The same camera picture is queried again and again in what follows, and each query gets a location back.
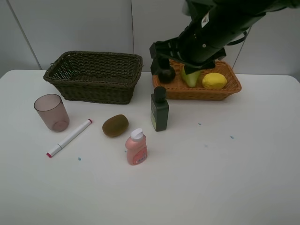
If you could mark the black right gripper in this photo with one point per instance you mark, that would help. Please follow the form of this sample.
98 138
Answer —
197 47

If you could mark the dark purple mangosteen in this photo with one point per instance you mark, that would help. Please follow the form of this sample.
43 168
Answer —
166 75

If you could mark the green red pear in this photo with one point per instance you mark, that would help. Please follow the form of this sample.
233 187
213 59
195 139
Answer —
190 75

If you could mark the yellow lemon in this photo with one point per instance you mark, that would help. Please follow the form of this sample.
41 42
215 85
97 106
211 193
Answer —
214 81

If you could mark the dark green square bottle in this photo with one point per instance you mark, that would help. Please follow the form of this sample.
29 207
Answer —
159 109

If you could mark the pink bottle white cap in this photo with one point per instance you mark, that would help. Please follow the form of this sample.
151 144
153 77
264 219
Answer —
136 147

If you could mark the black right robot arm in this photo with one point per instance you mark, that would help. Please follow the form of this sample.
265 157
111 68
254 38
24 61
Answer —
244 13

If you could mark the orange wicker basket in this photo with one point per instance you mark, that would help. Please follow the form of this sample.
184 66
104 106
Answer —
178 89

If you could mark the dark brown wicker basket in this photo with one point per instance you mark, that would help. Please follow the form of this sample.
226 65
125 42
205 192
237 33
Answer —
96 77

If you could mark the brown kiwi fruit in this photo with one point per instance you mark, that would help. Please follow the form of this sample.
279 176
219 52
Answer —
115 125

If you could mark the translucent pink plastic cup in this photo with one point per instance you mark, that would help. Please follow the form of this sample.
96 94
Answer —
52 111

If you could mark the white marker red caps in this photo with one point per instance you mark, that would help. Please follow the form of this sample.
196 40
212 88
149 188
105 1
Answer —
62 144

